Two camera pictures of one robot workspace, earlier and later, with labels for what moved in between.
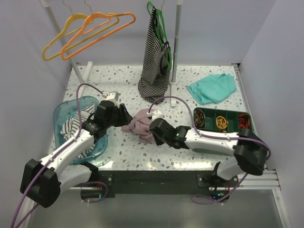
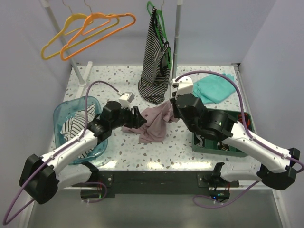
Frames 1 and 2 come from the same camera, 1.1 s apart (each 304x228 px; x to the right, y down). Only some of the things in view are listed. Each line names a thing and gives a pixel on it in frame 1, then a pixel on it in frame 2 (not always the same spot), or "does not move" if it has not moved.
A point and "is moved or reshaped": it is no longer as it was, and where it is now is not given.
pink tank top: [139, 124] is moved or reshaped
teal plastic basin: [64, 108] does not move
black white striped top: [155, 74] does not move
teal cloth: [213, 89] does not move
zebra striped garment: [71, 127] does not move
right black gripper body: [160, 140] to [191, 127]
